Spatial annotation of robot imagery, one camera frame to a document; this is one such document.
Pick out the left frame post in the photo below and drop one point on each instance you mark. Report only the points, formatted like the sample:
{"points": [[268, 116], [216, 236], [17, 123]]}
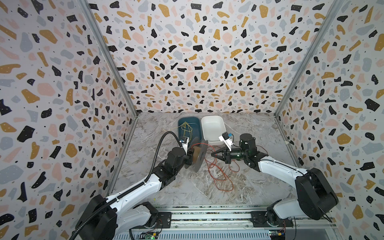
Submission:
{"points": [[84, 5]]}

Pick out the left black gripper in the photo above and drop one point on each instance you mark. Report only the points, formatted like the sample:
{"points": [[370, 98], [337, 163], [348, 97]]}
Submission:
{"points": [[189, 157]]}

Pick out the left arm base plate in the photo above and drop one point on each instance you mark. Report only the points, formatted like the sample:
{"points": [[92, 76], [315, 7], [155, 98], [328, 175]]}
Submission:
{"points": [[160, 220]]}

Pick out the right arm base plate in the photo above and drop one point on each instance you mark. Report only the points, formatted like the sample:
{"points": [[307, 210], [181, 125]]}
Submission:
{"points": [[265, 219]]}

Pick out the white plastic bin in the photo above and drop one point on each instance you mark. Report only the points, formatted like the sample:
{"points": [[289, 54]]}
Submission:
{"points": [[213, 127]]}

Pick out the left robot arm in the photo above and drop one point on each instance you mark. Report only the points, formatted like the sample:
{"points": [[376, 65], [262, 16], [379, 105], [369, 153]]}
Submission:
{"points": [[105, 217]]}

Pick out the teal plastic bin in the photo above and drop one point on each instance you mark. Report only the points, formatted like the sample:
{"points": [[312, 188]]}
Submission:
{"points": [[190, 127]]}

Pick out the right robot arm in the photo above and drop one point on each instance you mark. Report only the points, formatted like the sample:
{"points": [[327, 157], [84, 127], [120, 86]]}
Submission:
{"points": [[315, 196]]}

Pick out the grey cable spool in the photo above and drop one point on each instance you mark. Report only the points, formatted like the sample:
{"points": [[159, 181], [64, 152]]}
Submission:
{"points": [[199, 148]]}

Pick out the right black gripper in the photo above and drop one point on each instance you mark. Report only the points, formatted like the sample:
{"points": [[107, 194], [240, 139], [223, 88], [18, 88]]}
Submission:
{"points": [[227, 154]]}

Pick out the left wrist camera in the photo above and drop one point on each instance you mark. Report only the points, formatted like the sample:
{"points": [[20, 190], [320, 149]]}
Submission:
{"points": [[184, 141]]}

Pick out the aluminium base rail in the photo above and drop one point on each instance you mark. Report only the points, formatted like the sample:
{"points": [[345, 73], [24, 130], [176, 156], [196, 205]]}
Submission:
{"points": [[229, 223]]}

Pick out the frame post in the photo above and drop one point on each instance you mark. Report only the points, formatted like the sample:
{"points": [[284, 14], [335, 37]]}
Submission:
{"points": [[331, 14], [84, 5]]}

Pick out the right frame post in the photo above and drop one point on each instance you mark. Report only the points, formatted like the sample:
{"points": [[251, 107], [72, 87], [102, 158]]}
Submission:
{"points": [[331, 14]]}

